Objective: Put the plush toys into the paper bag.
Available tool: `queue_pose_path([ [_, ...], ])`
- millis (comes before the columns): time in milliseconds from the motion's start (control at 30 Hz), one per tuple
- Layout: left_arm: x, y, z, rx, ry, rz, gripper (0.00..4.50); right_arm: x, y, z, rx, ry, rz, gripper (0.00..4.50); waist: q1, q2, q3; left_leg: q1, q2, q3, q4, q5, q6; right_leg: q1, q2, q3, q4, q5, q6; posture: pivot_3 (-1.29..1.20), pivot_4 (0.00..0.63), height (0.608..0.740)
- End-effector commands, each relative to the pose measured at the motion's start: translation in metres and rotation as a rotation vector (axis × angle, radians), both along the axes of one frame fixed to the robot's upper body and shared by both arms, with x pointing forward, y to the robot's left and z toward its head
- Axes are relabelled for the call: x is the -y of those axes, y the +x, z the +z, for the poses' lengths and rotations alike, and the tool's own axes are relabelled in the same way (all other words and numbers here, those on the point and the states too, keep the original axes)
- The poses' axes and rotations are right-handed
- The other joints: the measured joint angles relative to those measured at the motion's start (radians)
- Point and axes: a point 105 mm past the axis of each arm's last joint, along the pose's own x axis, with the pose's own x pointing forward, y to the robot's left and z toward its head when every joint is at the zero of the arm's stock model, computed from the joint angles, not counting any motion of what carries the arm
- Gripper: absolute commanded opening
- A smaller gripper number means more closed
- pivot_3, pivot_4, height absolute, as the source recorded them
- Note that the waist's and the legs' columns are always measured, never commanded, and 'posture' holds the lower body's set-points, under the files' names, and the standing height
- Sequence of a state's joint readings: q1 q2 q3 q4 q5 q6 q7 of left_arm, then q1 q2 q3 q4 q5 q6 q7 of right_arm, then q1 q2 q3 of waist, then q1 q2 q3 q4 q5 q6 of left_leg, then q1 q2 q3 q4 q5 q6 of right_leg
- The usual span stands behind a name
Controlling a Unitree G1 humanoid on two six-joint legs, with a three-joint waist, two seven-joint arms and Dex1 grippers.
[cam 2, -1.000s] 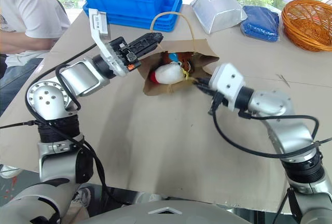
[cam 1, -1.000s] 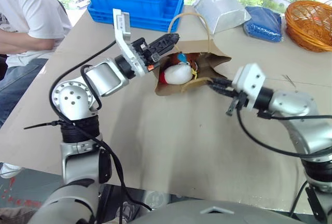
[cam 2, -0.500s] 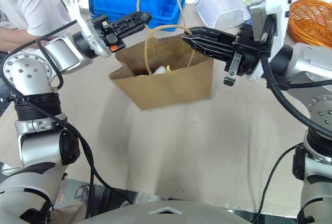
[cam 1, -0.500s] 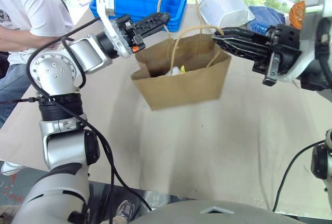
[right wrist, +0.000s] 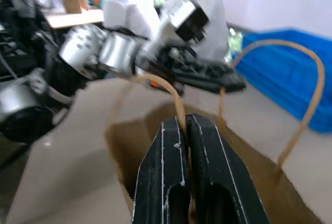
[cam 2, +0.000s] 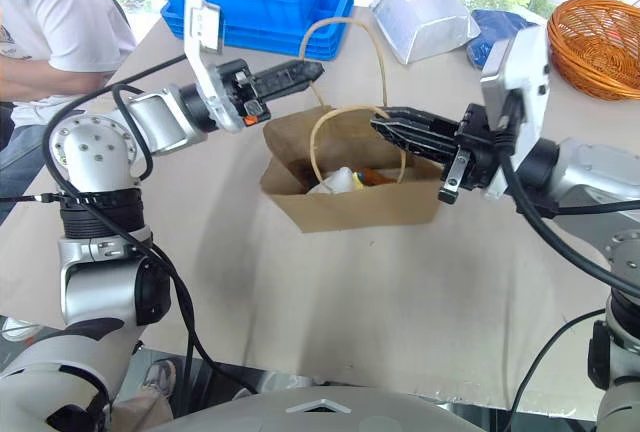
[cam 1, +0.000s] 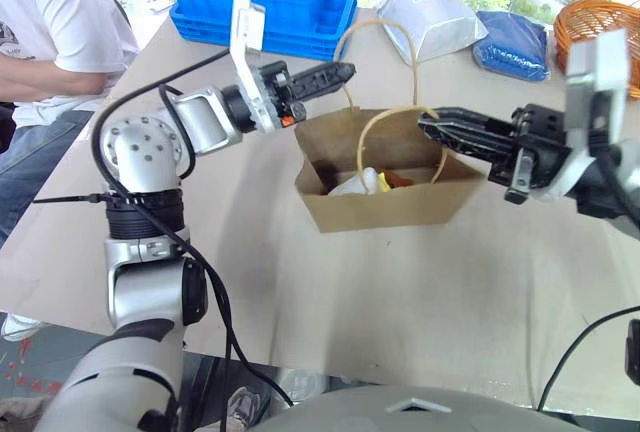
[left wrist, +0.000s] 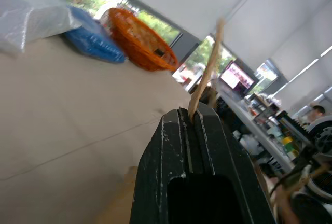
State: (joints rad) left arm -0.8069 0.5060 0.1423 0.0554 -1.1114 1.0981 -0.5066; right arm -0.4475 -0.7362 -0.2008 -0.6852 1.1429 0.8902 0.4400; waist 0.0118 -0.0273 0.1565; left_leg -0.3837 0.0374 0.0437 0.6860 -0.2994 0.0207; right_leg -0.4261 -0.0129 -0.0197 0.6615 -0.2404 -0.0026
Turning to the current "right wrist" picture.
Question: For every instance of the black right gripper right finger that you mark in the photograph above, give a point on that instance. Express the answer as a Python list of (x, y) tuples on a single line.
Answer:
[(220, 172)]

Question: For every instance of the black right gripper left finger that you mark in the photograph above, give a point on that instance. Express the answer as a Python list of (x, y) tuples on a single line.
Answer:
[(155, 182)]

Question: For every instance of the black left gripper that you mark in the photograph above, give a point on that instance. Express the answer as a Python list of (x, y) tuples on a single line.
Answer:
[(163, 63)]

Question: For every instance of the person in white shirt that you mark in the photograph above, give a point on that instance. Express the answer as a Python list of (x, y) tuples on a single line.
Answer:
[(215, 21), (127, 11)]

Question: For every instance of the wooden desk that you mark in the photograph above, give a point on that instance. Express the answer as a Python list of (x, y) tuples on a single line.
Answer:
[(75, 19)]

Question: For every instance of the brown cardboard box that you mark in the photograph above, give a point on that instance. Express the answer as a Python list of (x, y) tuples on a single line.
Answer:
[(74, 3)]

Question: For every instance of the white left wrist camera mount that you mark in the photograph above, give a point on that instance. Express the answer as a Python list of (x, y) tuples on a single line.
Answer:
[(181, 16)]

